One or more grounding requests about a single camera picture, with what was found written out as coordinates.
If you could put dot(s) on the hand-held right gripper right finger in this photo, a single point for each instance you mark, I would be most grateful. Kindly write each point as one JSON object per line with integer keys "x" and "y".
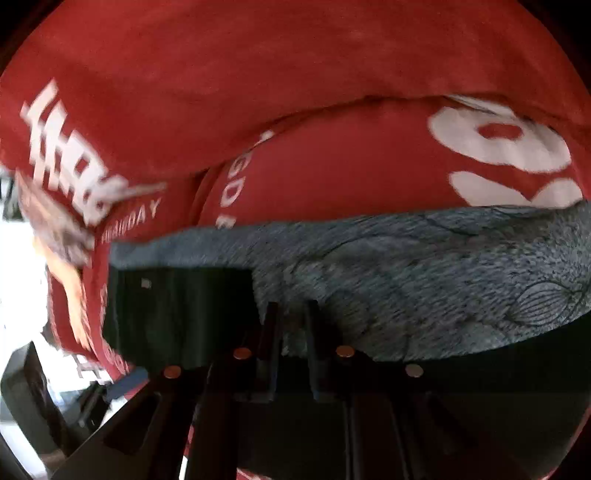
{"x": 315, "y": 337}

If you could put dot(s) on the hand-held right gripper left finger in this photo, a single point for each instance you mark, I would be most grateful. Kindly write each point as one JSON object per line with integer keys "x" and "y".
{"x": 268, "y": 337}

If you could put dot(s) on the blue-grey leaf-print blanket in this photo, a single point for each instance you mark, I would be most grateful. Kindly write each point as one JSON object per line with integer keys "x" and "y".
{"x": 415, "y": 277}

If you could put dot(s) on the red printed bed sheet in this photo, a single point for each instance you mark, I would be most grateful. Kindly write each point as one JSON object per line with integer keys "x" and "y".
{"x": 351, "y": 175}

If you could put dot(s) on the peach cloth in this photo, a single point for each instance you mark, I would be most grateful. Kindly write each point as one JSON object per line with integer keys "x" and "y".
{"x": 62, "y": 272}

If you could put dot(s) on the picture-print pillow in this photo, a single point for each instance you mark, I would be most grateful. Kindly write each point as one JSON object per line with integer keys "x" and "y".
{"x": 55, "y": 217}

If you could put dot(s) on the red printed quilt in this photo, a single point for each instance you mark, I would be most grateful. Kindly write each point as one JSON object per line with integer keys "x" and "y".
{"x": 258, "y": 69}

